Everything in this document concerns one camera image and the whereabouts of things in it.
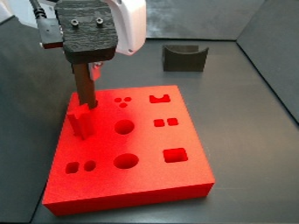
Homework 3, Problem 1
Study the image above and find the brown hexagon peg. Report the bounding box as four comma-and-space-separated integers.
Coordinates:
73, 64, 98, 109

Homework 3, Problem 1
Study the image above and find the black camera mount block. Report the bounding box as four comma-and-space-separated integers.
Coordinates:
55, 0, 118, 64

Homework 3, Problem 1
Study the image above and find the black cable with connector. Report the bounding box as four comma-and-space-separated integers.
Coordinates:
29, 0, 65, 50

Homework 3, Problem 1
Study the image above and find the red foam shape board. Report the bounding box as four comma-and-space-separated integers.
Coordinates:
42, 86, 215, 215

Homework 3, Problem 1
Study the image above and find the red star peg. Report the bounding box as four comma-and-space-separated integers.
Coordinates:
67, 103, 95, 140

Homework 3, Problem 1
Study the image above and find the dark curved holder bracket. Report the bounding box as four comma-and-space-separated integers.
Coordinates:
163, 45, 210, 72

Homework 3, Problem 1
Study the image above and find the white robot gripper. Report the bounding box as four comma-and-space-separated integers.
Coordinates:
89, 0, 146, 81

